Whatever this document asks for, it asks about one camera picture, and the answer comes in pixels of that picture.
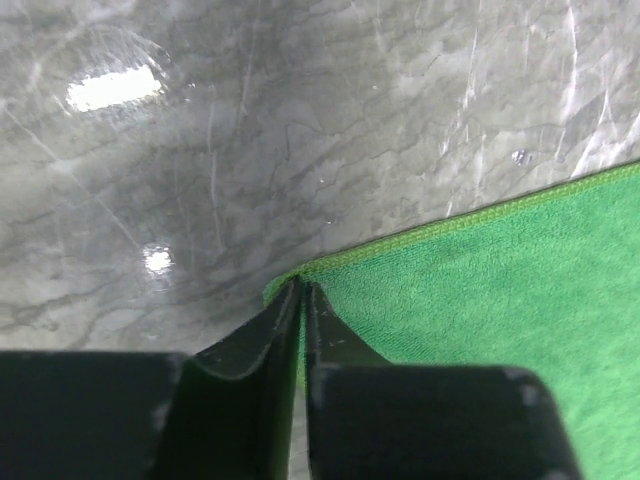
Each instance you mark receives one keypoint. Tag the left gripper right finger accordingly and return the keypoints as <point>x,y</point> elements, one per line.
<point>368,418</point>

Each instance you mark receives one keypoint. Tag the green towel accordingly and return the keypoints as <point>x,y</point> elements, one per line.
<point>548,281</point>

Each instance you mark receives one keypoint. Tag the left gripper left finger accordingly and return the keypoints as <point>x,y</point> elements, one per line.
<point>223,413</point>

